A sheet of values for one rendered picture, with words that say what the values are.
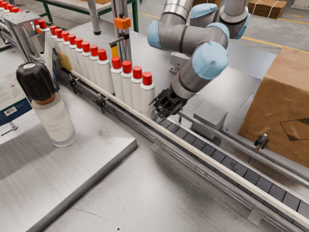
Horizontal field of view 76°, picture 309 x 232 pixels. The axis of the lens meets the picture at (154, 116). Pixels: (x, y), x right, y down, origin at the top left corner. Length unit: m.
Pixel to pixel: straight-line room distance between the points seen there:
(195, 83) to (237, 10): 0.53
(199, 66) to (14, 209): 0.62
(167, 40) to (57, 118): 0.41
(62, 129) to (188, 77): 0.44
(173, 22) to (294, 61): 0.43
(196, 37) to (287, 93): 0.32
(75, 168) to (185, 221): 0.38
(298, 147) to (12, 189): 0.90
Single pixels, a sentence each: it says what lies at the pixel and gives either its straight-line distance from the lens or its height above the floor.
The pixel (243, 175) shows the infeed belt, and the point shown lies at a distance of 0.71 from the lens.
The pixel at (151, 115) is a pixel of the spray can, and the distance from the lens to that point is 0.76.
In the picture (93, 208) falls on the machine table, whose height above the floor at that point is 0.83.
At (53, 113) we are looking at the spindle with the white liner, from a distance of 0.67.
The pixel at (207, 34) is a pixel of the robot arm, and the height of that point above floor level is 1.24.
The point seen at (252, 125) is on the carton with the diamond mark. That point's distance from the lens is 0.79.
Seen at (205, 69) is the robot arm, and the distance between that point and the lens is 0.46.
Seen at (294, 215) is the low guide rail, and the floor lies 0.91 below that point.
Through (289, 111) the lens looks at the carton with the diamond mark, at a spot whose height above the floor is 1.04.
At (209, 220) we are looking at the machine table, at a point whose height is 0.83.
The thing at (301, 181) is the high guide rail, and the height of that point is 0.96.
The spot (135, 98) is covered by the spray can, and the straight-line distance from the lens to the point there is 0.76.
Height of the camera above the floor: 1.45
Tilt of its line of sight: 45 degrees down
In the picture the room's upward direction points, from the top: straight up
